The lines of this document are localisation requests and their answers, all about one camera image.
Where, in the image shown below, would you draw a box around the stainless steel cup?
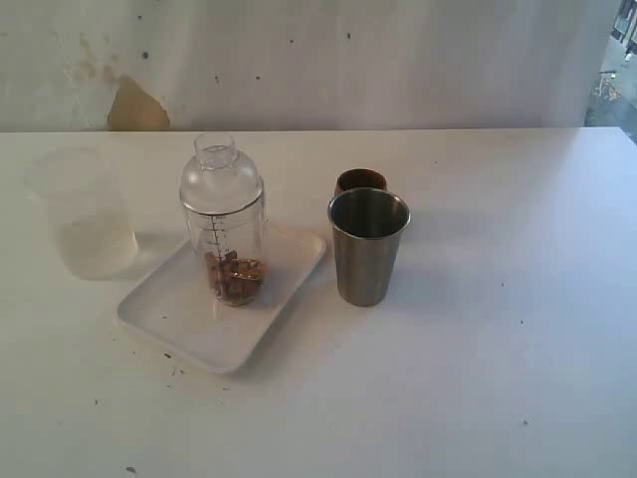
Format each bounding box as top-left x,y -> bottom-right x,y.
327,187 -> 411,307

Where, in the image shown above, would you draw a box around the brown wooden cup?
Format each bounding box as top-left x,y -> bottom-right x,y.
334,168 -> 387,196

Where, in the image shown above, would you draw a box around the brown pellets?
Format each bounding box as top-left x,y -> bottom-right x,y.
204,251 -> 267,306

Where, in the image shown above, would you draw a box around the clear measuring beaker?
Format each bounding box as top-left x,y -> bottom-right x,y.
186,198 -> 267,306

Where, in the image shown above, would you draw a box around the clear perforated shaker lid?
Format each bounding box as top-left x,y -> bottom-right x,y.
179,131 -> 264,215

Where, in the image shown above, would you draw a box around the white rectangular tray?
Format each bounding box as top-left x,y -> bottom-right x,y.
115,223 -> 326,373

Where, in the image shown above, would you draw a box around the translucent plastic cup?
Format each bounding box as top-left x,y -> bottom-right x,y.
25,146 -> 138,280

